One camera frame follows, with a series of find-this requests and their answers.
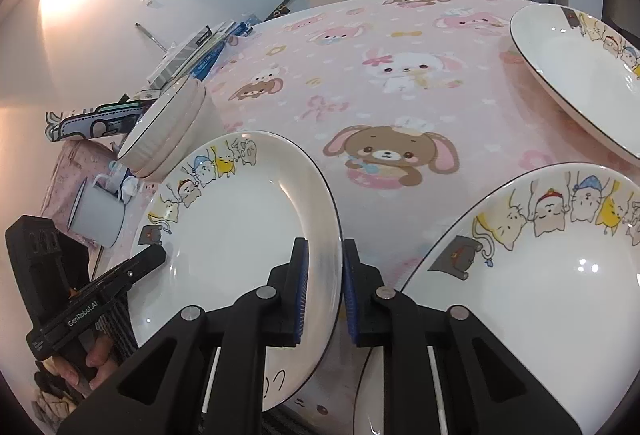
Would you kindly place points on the pink cartoon tablecloth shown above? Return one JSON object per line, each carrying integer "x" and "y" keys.
{"x": 414, "y": 111}

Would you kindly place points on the pink fabric bag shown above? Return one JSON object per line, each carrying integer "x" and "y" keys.
{"x": 77, "y": 161}

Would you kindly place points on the white enamel mug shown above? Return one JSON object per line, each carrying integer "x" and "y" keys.
{"x": 96, "y": 214}

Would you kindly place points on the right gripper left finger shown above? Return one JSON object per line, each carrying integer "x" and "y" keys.
{"x": 204, "y": 371}

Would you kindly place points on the stack of books and boxes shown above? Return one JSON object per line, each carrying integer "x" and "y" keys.
{"x": 195, "y": 56}

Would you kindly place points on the white cartoon plate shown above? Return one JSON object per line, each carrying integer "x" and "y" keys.
{"x": 549, "y": 262}
{"x": 587, "y": 68}
{"x": 225, "y": 215}

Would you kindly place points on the cartoon shaped blue bag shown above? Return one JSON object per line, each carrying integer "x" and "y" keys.
{"x": 105, "y": 121}

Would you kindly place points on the left hand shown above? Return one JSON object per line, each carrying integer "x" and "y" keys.
{"x": 100, "y": 358}

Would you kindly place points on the white mop pole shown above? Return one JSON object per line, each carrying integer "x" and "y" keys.
{"x": 150, "y": 36}

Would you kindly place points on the black white striped cloth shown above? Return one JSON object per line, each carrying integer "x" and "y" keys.
{"x": 116, "y": 324}

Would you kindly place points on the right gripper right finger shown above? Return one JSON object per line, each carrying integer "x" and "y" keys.
{"x": 444, "y": 372}

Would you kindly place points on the white bowl dark rim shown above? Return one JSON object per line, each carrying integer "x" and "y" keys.
{"x": 160, "y": 129}

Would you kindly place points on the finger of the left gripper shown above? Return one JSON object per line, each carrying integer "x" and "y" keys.
{"x": 120, "y": 279}

